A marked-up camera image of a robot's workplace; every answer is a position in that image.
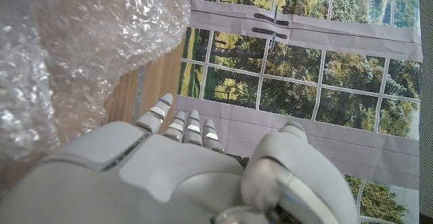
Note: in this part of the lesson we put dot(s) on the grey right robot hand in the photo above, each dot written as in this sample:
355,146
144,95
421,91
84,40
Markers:
152,176

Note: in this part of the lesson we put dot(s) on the clear bubble wrap sheet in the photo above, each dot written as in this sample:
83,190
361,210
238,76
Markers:
74,31

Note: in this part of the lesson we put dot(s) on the printed window forest backdrop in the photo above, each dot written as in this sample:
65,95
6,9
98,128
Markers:
287,71

